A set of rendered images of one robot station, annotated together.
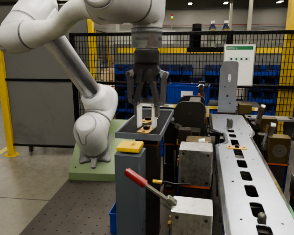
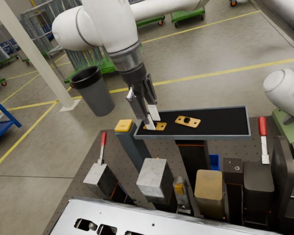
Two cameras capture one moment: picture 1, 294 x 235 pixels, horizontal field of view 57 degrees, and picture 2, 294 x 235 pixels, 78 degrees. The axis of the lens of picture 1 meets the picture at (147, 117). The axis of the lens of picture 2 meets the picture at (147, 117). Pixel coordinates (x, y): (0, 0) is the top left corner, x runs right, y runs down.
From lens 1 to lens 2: 111 cm
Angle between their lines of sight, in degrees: 97
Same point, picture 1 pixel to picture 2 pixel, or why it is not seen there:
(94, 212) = (223, 148)
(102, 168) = (290, 130)
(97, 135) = (275, 99)
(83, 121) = (272, 77)
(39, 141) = not seen: outside the picture
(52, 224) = not seen: hidden behind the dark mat
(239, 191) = (134, 224)
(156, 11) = (93, 40)
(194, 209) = (91, 174)
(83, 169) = (281, 117)
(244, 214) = (104, 217)
